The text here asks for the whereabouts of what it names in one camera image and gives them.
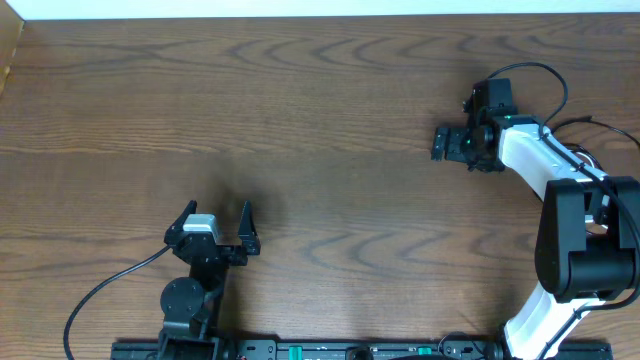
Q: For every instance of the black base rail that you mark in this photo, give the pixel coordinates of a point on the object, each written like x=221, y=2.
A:
x=451, y=348

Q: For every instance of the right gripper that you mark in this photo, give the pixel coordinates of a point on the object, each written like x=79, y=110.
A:
x=452, y=151

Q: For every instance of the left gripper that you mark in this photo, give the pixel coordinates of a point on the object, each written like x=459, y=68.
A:
x=215, y=251

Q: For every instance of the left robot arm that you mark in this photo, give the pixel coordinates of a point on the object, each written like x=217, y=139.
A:
x=192, y=304

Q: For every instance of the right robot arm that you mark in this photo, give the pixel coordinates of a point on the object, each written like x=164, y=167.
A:
x=587, y=248

